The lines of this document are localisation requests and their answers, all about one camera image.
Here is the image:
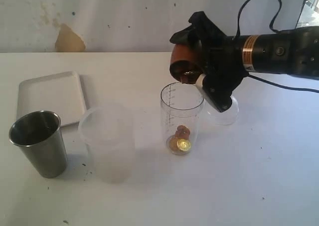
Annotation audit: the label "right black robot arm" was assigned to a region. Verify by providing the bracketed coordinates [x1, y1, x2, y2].
[169, 11, 319, 112]

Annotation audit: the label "stainless steel cup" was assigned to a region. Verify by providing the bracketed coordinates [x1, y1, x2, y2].
[8, 110, 67, 179]

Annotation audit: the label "clear dome lid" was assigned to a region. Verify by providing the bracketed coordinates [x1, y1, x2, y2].
[203, 95, 239, 125]

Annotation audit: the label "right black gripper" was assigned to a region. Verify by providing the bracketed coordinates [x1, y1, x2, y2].
[169, 11, 247, 112]

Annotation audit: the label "gold coins and cork pieces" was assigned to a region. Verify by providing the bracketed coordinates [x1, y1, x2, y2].
[167, 125, 191, 154]

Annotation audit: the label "white square tray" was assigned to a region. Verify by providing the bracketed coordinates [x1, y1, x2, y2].
[16, 71, 87, 127]

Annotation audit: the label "right black cable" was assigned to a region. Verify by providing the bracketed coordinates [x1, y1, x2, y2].
[235, 0, 319, 94]

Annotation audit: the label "clear plastic shaker cup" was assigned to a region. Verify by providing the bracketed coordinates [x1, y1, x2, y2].
[160, 82, 204, 155]

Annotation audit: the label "brown wooden cup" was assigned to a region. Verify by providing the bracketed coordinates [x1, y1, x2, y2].
[169, 44, 203, 84]

